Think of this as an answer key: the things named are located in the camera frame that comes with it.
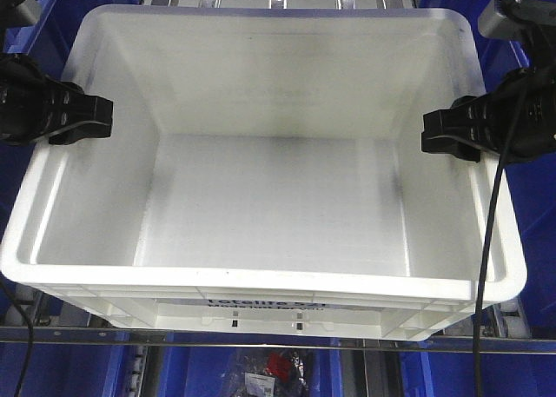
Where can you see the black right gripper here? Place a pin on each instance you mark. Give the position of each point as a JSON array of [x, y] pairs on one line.
[[519, 114]]

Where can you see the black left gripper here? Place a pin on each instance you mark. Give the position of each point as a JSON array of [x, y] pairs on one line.
[[26, 98]]

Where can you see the white plastic tote bin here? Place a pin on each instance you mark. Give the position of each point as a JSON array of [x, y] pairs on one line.
[[264, 175]]

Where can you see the right blue bin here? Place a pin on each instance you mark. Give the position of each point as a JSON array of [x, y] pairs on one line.
[[532, 184]]

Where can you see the left blue bin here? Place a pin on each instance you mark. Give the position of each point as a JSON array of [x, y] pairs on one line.
[[76, 221]]

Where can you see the lower blue bin with parts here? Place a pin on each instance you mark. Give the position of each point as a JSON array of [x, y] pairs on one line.
[[249, 371]]

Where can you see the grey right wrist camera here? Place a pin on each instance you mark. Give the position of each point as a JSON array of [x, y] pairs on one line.
[[19, 13]]

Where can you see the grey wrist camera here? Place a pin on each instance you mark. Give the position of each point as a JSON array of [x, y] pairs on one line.
[[506, 19], [19, 13]]

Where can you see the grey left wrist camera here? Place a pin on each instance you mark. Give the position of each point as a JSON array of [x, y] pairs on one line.
[[506, 19]]

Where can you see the steel front shelf rail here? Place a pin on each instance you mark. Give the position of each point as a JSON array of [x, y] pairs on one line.
[[158, 338]]

